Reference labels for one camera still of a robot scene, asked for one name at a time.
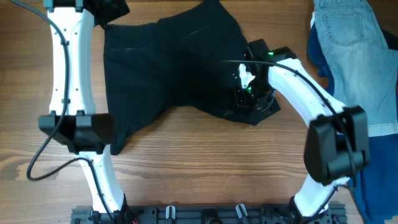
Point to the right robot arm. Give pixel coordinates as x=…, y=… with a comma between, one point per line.
x=336, y=148

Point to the blue garment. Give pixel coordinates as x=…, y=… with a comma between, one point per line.
x=376, y=191

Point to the black shorts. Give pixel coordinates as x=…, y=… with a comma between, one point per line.
x=184, y=60

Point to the light blue denim shorts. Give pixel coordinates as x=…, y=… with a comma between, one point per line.
x=363, y=67

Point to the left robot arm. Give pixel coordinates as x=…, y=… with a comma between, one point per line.
x=72, y=120

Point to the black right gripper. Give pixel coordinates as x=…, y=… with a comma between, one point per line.
x=263, y=106

